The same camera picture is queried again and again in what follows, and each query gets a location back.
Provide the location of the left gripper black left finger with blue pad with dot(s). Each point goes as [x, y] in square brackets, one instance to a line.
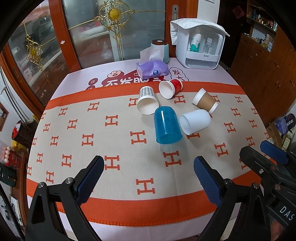
[44, 222]

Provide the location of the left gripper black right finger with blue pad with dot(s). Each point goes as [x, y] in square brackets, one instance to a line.
[252, 222]

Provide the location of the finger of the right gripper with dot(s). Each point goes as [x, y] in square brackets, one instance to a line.
[259, 164]
[274, 152]

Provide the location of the blue translucent plastic cup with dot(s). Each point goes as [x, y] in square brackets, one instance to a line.
[166, 126]

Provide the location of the white plastic cup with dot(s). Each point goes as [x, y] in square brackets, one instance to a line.
[194, 121]

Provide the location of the brown paper cup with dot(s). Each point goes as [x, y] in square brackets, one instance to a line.
[204, 101]

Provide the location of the red paper cup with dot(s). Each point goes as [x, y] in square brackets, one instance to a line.
[169, 88]

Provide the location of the grey checked paper cup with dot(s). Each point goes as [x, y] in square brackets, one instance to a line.
[147, 102]

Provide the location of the red snack box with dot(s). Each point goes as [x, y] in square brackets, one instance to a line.
[10, 158]

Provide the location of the dark wooden shelf cabinet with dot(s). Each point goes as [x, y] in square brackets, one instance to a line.
[264, 64]

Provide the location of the orange beige H-pattern blanket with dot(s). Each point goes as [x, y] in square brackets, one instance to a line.
[143, 182]

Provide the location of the white cosmetics storage box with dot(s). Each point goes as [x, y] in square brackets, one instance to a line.
[200, 47]

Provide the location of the purple tissue pack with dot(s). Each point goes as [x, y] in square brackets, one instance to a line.
[151, 63]

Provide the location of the white printed tablecloth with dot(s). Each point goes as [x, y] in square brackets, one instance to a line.
[124, 72]

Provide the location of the teal cylindrical canister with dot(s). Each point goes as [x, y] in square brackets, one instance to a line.
[164, 46]

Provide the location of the wooden glass door cabinet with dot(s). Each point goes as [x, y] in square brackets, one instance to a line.
[60, 37]

